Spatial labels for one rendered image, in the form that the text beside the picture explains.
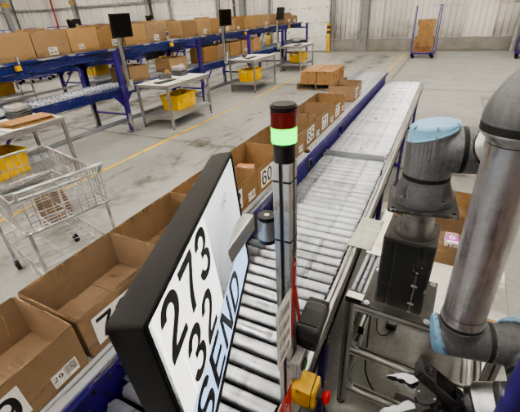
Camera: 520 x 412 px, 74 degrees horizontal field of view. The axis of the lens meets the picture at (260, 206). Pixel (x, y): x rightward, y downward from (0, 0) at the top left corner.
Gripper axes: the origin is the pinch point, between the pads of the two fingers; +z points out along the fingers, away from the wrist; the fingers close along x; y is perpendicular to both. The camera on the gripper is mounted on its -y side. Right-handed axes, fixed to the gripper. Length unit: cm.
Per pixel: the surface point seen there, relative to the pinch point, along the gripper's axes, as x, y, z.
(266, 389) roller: 0.4, 1.3, 39.7
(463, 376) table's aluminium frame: 86, 81, 9
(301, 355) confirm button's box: -1.2, -13.4, 17.6
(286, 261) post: -5.2, -43.3, 3.8
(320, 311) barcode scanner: 5.7, -21.6, 10.1
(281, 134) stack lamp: -7, -69, -11
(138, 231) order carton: 28, -59, 97
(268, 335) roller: 20, -4, 47
